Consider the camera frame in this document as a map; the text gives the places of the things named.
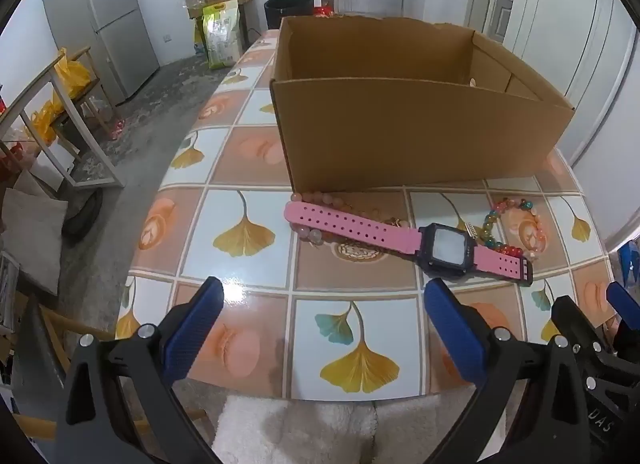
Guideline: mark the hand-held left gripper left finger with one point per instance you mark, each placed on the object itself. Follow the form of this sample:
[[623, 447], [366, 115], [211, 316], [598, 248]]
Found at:
[[192, 329]]

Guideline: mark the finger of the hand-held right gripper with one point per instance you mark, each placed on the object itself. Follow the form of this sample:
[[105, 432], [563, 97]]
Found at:
[[625, 309], [572, 316]]

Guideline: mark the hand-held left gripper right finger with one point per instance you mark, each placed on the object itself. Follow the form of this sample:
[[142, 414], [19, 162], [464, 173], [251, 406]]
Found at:
[[455, 339]]

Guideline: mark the large shallow cardboard box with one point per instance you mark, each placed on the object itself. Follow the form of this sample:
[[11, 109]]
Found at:
[[400, 134]]

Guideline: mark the round gold filigree brooch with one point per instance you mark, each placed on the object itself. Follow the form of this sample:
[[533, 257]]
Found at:
[[357, 250]]

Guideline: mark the gold butterfly pendant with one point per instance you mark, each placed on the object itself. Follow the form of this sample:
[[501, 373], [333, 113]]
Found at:
[[395, 220]]

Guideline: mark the white fluffy garment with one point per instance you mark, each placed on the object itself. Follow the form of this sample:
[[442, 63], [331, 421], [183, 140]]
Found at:
[[300, 429]]

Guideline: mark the grey cushion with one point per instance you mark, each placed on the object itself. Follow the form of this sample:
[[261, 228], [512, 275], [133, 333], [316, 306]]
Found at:
[[30, 234]]

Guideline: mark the yellow plastic bag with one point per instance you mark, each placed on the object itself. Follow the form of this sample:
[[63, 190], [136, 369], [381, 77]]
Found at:
[[72, 74], [47, 119]]

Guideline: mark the white sliding door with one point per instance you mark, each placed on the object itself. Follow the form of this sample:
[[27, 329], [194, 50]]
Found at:
[[565, 44]]

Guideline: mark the wooden rack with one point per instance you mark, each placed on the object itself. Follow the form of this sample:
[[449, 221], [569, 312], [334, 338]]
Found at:
[[35, 89]]

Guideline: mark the green white rice bag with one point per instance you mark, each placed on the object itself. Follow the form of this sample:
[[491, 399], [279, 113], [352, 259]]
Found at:
[[222, 36]]

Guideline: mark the white cabinet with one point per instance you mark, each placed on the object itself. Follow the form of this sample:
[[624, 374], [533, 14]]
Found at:
[[500, 9]]

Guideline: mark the silver refrigerator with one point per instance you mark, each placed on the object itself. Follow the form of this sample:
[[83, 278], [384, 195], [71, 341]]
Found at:
[[100, 19]]

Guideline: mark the black trash bin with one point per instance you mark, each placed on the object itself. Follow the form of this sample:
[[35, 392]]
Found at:
[[285, 9]]

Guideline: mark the red printed bag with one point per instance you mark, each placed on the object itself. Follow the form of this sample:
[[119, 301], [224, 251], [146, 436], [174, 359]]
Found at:
[[322, 11]]

